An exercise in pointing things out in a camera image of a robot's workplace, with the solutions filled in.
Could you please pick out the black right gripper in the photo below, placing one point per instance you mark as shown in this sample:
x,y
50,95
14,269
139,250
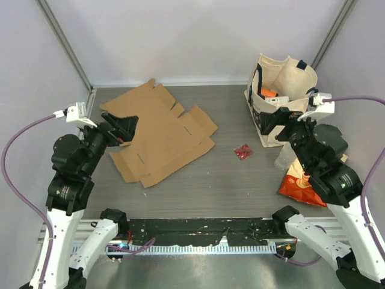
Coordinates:
x,y
281,115

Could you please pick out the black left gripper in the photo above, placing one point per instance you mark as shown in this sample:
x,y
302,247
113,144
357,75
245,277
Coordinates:
x,y
125,130

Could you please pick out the brown cardboard box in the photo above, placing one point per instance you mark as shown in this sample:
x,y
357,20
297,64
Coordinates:
x,y
167,137

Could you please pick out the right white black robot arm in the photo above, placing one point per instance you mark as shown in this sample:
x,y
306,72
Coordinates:
x,y
319,149

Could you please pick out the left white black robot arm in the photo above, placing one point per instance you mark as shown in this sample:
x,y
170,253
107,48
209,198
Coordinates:
x,y
74,160

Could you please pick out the white box in bag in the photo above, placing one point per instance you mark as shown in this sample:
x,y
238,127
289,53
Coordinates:
x,y
277,100

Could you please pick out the clear plastic water bottle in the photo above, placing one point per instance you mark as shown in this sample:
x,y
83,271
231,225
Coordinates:
x,y
285,158

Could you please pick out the orange item in bag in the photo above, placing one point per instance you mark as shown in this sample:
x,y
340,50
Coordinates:
x,y
269,93

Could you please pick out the small red candy wrapper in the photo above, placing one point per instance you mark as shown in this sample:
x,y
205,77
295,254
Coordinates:
x,y
243,152

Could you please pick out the beige canvas tote bag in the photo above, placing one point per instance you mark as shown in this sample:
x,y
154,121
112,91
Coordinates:
x,y
289,78

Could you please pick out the orange chips bag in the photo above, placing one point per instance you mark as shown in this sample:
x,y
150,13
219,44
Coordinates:
x,y
296,185

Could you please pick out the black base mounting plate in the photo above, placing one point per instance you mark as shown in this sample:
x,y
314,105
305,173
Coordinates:
x,y
198,230

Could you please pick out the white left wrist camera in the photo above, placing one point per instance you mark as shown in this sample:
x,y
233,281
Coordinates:
x,y
76,115

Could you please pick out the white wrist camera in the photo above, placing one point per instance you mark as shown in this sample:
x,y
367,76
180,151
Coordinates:
x,y
76,115
320,107

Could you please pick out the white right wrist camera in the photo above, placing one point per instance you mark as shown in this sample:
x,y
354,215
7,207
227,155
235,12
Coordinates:
x,y
320,107

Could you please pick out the aluminium frame rail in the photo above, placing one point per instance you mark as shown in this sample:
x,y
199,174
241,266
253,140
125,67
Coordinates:
x,y
207,224

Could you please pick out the white slotted cable duct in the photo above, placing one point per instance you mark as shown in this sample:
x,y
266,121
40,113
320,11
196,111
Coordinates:
x,y
221,249

